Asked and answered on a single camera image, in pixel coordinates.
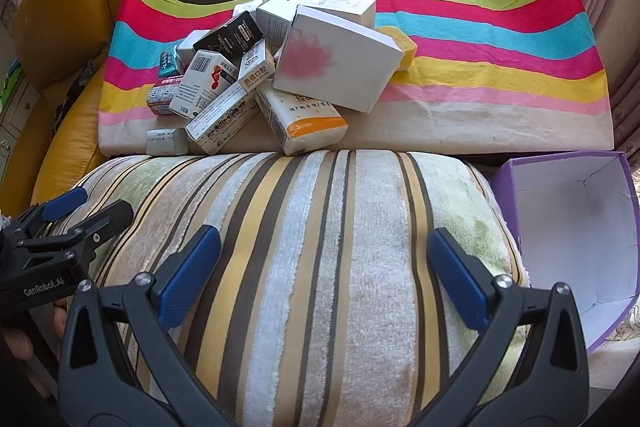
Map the black box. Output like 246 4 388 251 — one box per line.
192 12 263 56

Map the white and orange box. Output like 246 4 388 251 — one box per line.
255 82 349 156

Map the small plain white box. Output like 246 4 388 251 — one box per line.
145 127 190 156

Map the striped velvet cushion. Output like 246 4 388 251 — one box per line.
60 149 531 427

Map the white box with red figure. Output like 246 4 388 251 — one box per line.
169 49 239 118

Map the white drawer cabinet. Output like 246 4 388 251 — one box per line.
0 59 43 172

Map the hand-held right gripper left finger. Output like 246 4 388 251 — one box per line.
57 224 236 427

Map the white box with dark lettering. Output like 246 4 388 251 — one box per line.
237 39 277 94

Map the long white box green print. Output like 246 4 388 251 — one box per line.
185 82 261 156

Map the yellow sponge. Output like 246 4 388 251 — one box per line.
375 26 419 72

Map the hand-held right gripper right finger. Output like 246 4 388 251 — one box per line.
415 227 593 427

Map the purple cardboard box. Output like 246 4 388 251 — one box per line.
490 150 640 354

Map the person's left hand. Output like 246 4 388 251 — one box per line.
0 299 68 360

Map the dark patterned cloth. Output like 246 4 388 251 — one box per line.
50 69 98 130

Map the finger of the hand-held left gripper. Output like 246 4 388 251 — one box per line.
20 200 135 280
7 188 88 238

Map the teal box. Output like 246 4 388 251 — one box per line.
158 47 180 78

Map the yellow leather armchair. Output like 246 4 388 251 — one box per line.
0 0 178 208

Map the large white box silver print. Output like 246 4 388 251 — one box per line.
290 0 377 28

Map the colourful striped cloth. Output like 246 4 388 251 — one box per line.
97 0 616 158

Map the white box with pink flower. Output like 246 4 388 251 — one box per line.
272 5 405 114

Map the silver white cube box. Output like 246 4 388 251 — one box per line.
175 29 212 70

